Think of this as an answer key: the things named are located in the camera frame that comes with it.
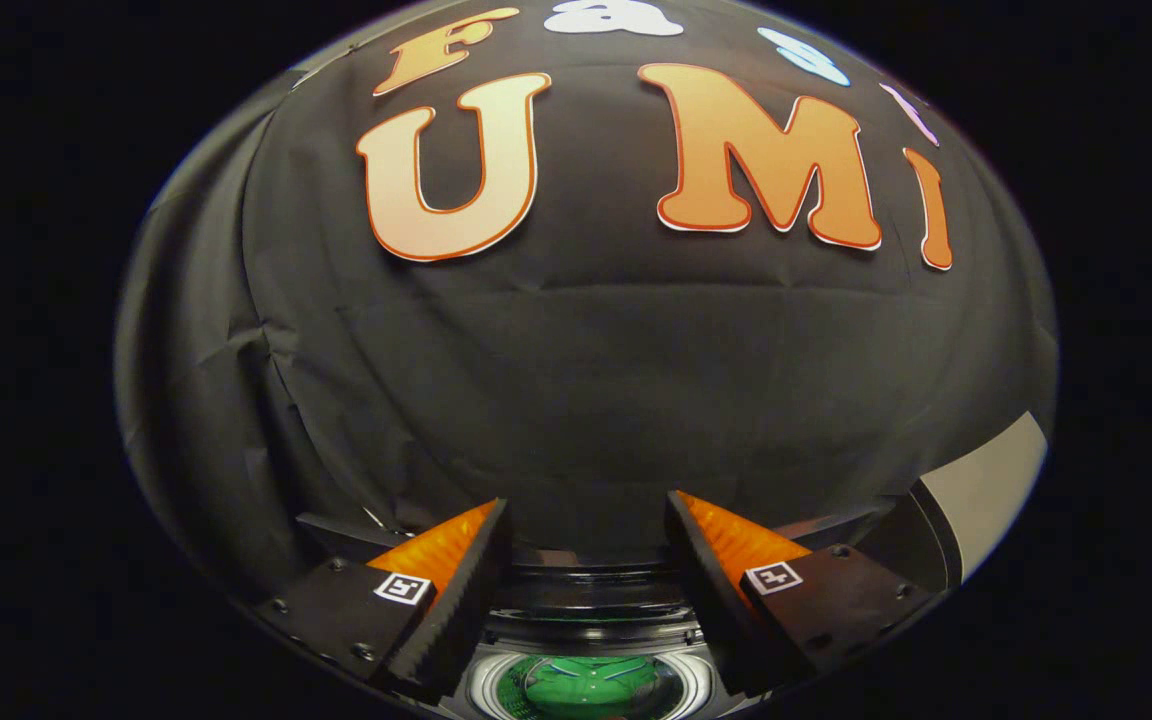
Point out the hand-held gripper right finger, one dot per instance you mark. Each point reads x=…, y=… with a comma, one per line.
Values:
x=701, y=600

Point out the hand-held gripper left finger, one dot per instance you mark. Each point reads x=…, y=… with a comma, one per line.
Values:
x=476, y=600

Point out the green polo shirt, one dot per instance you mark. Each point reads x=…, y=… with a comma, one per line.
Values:
x=586, y=685

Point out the black backdrop cloth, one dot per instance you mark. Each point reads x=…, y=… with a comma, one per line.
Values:
x=586, y=380

